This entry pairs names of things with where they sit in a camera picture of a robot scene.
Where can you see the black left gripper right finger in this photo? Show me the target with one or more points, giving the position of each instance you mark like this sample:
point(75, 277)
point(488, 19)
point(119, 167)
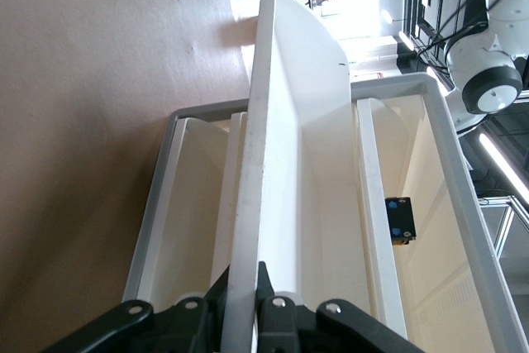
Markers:
point(314, 332)

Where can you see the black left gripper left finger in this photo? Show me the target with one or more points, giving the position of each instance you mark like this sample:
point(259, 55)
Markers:
point(173, 324)

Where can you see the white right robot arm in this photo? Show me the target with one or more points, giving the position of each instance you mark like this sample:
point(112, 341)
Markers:
point(487, 59)

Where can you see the black component with blue marks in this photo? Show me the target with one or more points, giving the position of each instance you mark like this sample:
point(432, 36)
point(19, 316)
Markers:
point(400, 220)

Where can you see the aluminium frame profile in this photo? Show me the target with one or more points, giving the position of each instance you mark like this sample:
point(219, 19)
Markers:
point(506, 220)

